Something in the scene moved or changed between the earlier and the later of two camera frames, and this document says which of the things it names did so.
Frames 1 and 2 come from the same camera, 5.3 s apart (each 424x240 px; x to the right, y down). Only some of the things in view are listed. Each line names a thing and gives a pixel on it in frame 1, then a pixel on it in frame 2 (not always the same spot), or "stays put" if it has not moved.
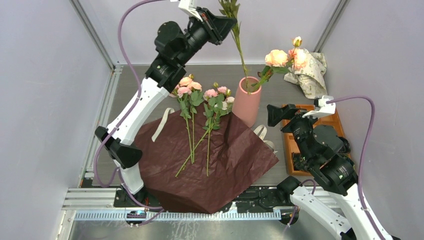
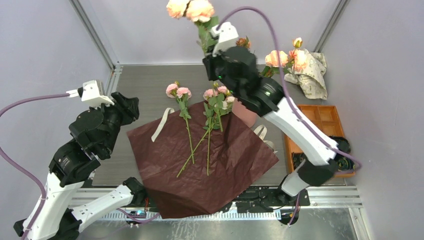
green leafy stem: x=230 y=8 -> x=246 y=43
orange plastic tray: x=292 y=145 stays put
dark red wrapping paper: x=201 y=160 stays put
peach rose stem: x=279 y=60 stays put
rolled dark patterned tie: x=346 y=147 stays put
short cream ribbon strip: x=162 y=123 stays put
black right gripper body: x=299 y=127 -> x=217 y=69
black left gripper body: x=196 y=37 -> x=121 y=113
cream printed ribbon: x=263 y=135 stays put
